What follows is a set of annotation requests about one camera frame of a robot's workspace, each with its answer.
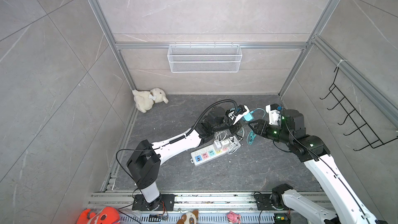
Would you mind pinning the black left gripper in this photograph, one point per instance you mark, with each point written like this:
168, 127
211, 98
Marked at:
237, 127

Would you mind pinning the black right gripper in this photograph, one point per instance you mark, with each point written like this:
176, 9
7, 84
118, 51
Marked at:
261, 125

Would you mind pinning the white power strip colourful sockets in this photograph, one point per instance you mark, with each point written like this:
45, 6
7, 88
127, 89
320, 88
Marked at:
206, 154

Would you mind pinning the white charger with cable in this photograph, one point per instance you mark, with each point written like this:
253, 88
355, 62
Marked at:
219, 137
230, 146

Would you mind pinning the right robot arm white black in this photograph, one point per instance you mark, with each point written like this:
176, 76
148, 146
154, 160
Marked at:
288, 127

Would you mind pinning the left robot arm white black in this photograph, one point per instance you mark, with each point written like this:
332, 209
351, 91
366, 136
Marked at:
144, 163

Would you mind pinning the white plush lamb toy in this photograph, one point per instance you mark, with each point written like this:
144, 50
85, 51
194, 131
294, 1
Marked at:
144, 100

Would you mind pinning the pink plush toy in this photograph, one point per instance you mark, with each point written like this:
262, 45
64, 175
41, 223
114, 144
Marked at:
233, 218

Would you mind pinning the brown white plush dog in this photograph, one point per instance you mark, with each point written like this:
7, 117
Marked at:
191, 217

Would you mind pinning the red plush toy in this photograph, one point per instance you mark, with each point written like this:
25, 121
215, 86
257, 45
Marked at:
107, 215

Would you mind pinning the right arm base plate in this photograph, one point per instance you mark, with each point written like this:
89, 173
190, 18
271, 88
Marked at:
270, 202

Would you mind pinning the white wire mesh basket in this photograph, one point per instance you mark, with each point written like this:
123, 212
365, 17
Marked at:
204, 58

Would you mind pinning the black wire hook rack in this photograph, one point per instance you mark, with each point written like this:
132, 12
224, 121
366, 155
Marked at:
372, 139

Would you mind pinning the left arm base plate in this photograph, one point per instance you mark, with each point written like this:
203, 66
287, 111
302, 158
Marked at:
162, 203

